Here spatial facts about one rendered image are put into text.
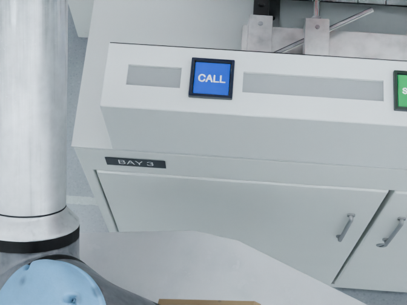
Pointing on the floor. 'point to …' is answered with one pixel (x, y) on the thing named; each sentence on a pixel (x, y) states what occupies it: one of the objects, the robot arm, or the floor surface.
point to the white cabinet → (264, 209)
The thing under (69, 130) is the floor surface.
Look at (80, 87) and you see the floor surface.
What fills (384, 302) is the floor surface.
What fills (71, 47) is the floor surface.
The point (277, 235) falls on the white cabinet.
